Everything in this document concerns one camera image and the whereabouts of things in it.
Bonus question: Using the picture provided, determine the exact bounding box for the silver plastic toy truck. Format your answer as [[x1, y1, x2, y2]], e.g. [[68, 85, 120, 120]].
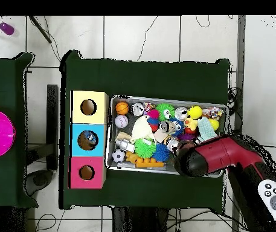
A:
[[115, 139, 135, 153]]

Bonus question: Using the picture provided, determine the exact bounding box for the crushed clear bottle blue label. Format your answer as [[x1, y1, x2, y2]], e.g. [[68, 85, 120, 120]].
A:
[[83, 130, 98, 146]]

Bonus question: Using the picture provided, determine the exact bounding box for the shallow metal mesh bin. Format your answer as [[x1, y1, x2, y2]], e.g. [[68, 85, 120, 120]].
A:
[[104, 95, 229, 178]]

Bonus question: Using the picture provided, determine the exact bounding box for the wooden box with three holes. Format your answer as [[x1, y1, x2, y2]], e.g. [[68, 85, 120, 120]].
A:
[[69, 90, 110, 190]]

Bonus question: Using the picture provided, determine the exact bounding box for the white toy baseball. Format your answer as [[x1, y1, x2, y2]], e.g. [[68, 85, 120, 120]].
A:
[[114, 114, 129, 129]]

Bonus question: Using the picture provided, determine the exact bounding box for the large green fuzzy eyed ball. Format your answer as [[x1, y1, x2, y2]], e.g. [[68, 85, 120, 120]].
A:
[[134, 138, 157, 160]]

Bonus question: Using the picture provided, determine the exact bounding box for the orange toy basketball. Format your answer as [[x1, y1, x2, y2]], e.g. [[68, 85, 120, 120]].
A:
[[115, 101, 130, 115]]

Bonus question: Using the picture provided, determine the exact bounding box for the small green fuzzy eyed ball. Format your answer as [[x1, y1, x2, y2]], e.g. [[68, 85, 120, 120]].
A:
[[155, 103, 176, 122]]

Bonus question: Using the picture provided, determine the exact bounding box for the black and white soccer ball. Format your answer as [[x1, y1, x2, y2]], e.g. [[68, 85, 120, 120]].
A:
[[112, 149, 126, 163]]

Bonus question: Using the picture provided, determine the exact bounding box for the blue fuzzy eyed ball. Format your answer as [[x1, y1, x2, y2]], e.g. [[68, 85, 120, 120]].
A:
[[169, 117, 185, 137]]

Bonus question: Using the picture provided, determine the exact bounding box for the purple spiky ball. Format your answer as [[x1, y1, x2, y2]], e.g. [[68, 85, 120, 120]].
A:
[[178, 133, 197, 141]]

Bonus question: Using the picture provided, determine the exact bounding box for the dark green tablecloth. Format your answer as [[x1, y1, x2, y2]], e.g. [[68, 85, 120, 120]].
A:
[[59, 50, 231, 210], [0, 52, 39, 209]]

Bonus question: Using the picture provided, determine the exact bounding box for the yellow smiley ball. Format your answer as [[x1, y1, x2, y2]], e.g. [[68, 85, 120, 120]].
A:
[[187, 105, 203, 120]]

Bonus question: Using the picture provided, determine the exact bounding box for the light blue cloth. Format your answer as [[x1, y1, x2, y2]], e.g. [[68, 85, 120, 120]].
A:
[[197, 116, 219, 142]]

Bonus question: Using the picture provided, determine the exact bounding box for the black rod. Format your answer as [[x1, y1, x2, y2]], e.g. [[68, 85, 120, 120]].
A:
[[28, 15, 53, 44]]

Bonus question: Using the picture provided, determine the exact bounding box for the purple bottle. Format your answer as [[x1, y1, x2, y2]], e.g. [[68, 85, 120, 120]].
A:
[[0, 22, 15, 36]]

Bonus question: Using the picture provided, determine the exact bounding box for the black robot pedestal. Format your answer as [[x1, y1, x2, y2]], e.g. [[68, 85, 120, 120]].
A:
[[111, 206, 170, 232]]

